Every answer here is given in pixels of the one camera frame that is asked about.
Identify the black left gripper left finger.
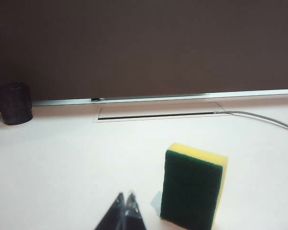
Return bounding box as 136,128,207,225
93,191,126,230

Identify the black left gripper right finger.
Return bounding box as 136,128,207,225
124,190,147,230

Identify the yellow green cleaning sponge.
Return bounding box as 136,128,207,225
159,142,229,230

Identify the black cylindrical cup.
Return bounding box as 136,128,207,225
0,82,34,126

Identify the brown desk divider panel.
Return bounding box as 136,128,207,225
0,0,288,103

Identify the white cable flap lid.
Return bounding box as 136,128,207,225
95,101,228,123

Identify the aluminium divider rail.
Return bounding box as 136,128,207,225
0,88,288,108

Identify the grey cable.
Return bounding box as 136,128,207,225
213,109,288,134

